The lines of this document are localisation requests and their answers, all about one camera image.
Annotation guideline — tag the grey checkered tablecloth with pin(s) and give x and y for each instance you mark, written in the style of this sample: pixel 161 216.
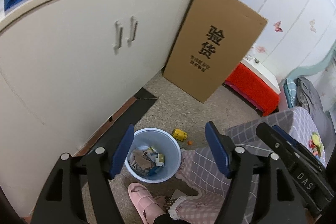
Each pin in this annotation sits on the grey checkered tablecloth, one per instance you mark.
pixel 293 135

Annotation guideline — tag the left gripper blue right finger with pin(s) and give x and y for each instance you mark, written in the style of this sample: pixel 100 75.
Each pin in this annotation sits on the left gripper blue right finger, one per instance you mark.
pixel 218 151

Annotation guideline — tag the pink butterfly sticker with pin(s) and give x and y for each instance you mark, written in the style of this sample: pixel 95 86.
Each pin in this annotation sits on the pink butterfly sticker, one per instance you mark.
pixel 277 26

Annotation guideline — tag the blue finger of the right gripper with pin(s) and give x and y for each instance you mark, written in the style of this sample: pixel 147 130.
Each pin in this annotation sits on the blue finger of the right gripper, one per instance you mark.
pixel 285 135

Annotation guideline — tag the large brown cardboard box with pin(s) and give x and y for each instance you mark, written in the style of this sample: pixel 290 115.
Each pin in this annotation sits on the large brown cardboard box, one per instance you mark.
pixel 213 39

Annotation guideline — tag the blue plaid pillow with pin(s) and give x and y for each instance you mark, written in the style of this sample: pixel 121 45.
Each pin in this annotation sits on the blue plaid pillow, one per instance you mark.
pixel 290 90

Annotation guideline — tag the pink checkered pants leg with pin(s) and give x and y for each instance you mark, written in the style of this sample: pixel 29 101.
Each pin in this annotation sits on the pink checkered pants leg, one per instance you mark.
pixel 199 171

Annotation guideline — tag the teal bunk bed frame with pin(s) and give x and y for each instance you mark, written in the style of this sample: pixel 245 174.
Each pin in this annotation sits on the teal bunk bed frame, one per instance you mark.
pixel 313 69

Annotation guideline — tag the red white storage bench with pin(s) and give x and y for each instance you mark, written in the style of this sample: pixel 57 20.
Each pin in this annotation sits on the red white storage bench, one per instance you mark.
pixel 256 84

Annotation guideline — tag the grey folded blanket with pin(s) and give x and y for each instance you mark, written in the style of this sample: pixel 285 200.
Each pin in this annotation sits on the grey folded blanket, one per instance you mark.
pixel 308 98

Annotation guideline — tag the beige butterfly sticker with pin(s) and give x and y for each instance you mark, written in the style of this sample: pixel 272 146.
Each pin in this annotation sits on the beige butterfly sticker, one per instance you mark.
pixel 312 26

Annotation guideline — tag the green plush toy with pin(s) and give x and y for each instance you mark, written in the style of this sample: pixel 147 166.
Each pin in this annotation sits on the green plush toy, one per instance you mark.
pixel 315 144

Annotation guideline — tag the pink slipper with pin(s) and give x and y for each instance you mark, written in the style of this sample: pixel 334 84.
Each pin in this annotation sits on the pink slipper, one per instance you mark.
pixel 145 204

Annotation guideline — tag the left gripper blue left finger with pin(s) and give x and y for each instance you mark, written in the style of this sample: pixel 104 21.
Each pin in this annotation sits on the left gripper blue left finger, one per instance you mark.
pixel 121 152

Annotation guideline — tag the white cabinet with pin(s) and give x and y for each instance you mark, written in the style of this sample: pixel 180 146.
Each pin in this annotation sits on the white cabinet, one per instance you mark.
pixel 66 67

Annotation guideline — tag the light blue trash bin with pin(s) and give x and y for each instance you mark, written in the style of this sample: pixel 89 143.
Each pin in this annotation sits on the light blue trash bin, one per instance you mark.
pixel 154 156

